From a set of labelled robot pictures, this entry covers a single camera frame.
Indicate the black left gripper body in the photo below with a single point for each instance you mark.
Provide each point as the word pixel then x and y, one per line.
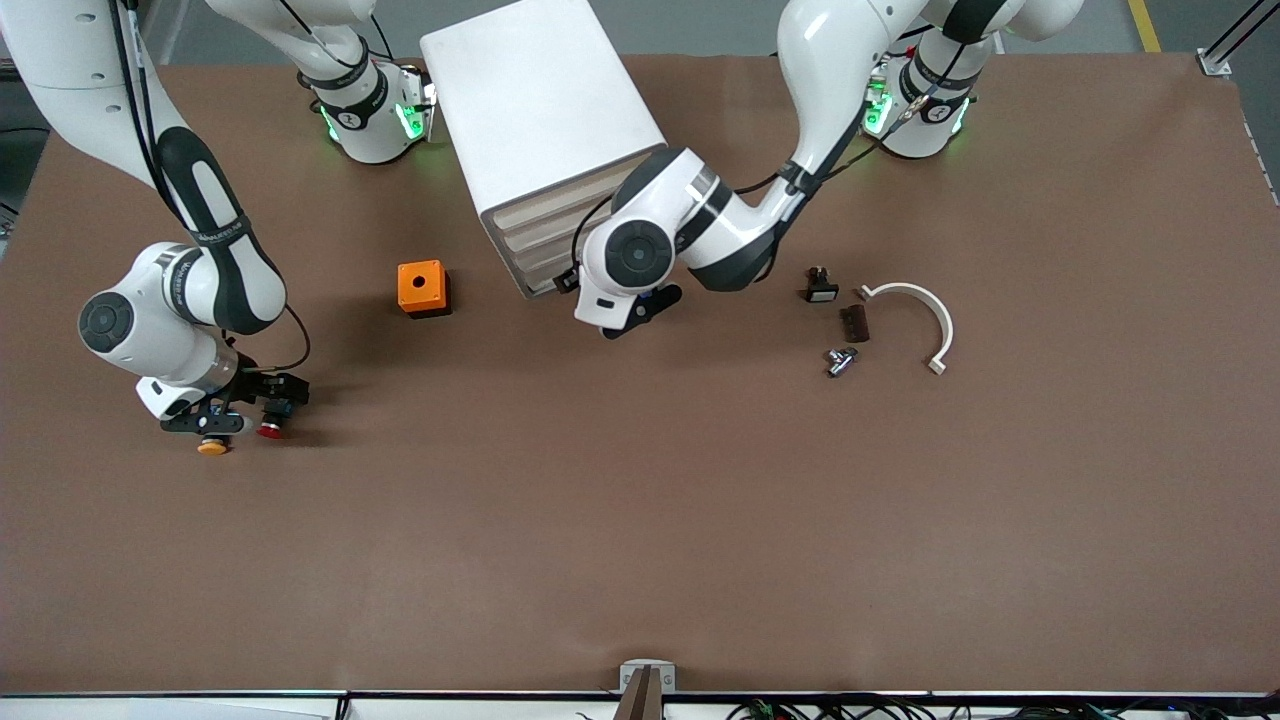
pixel 568 283

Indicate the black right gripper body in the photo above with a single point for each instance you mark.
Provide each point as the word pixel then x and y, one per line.
pixel 252 384

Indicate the red push button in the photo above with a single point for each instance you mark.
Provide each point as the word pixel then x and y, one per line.
pixel 270 431

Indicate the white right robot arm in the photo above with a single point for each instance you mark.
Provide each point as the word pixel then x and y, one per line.
pixel 70 80

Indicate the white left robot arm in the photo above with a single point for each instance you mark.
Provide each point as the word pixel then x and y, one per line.
pixel 830 60

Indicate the yellow push button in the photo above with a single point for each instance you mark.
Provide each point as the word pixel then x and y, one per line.
pixel 212 447

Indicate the orange box with hole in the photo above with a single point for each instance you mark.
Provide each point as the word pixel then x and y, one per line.
pixel 420 285

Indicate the silver metal connector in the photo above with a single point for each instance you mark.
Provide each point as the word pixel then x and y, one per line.
pixel 841 361

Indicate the small brown block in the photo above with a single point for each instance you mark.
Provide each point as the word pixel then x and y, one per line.
pixel 855 323

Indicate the brown pole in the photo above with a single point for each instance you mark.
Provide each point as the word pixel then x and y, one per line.
pixel 642 700

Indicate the black switch with white face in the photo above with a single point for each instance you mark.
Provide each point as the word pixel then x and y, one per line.
pixel 822 288

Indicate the white curved bracket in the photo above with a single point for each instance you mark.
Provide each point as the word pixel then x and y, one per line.
pixel 935 310

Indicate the grey table edge bracket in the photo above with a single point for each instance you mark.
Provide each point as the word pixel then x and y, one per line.
pixel 647 675

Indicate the aluminium frame profile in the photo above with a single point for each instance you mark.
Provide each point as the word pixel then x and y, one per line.
pixel 1215 62

